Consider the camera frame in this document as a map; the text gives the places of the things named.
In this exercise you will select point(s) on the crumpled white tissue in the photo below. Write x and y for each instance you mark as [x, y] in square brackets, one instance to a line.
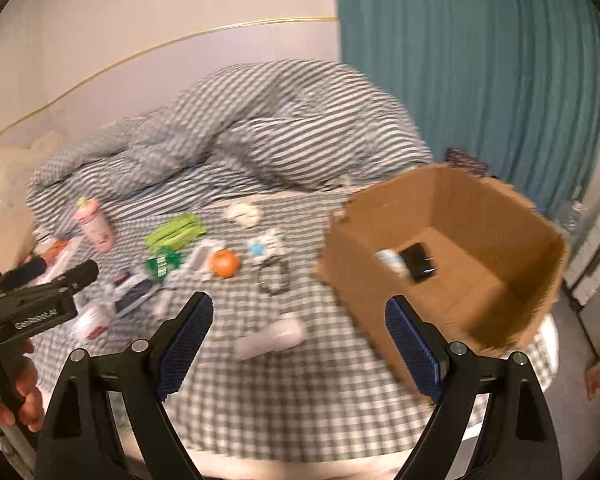
[245, 215]

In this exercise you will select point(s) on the orange fruit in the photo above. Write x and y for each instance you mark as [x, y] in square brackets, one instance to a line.
[224, 263]

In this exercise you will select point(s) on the red white small pack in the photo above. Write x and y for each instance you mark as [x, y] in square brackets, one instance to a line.
[92, 320]

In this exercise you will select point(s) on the white plastic tray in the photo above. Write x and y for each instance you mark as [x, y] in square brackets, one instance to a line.
[198, 263]

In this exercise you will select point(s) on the white blue plush toy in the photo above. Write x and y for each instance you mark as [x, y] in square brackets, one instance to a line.
[265, 246]

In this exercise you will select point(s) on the green wet wipes pack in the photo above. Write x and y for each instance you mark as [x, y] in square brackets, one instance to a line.
[176, 233]

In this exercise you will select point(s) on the white cylinder bottle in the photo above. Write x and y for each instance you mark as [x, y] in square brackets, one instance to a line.
[285, 333]

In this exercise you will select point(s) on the floral dark bag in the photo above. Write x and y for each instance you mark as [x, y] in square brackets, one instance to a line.
[459, 159]

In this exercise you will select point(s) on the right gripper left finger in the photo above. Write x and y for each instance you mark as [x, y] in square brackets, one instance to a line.
[80, 439]

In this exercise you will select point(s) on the gingham bed sheet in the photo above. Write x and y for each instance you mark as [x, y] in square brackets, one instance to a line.
[331, 398]

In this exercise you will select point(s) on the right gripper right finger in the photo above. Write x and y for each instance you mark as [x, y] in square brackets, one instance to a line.
[517, 438]

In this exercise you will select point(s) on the dark blue white box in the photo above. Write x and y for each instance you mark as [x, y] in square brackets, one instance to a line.
[129, 290]

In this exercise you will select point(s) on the cream pillow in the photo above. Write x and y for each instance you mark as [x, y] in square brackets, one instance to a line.
[16, 219]

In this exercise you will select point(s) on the white suitcase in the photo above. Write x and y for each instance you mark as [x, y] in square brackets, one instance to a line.
[582, 277]

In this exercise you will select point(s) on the green white small packet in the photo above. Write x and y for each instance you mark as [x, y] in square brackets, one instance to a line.
[160, 265]

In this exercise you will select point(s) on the teal curtain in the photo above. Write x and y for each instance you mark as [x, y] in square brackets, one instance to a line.
[514, 83]

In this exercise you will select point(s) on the brown cardboard box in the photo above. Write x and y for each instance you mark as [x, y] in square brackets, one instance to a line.
[499, 262]

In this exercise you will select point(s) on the black round container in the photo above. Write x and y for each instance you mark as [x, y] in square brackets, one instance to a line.
[418, 262]

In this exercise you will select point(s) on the gingham duvet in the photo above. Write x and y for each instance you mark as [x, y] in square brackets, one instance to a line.
[249, 128]

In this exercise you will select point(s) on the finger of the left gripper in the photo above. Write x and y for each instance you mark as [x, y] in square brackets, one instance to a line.
[66, 284]
[23, 274]

